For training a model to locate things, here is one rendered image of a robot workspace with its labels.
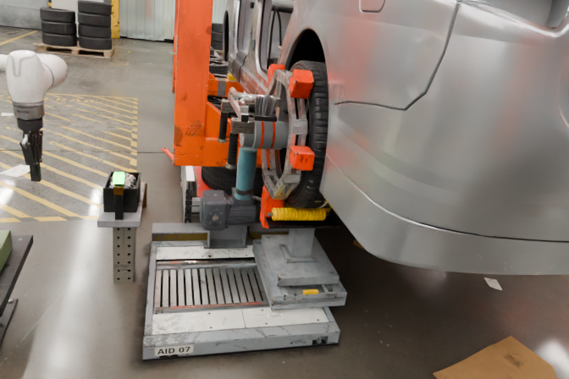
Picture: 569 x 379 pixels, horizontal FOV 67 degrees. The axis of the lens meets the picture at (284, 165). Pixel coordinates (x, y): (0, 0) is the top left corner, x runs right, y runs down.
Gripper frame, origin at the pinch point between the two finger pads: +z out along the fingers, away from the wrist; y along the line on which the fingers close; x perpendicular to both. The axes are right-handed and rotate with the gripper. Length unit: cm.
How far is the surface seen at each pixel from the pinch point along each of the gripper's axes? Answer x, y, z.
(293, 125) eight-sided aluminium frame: 90, -10, -23
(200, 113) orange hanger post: 51, -74, -4
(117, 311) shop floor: 23, -13, 74
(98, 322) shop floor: 17, -5, 74
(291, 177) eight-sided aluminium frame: 92, -9, -2
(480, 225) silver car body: 128, 60, -25
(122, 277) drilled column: 20, -34, 72
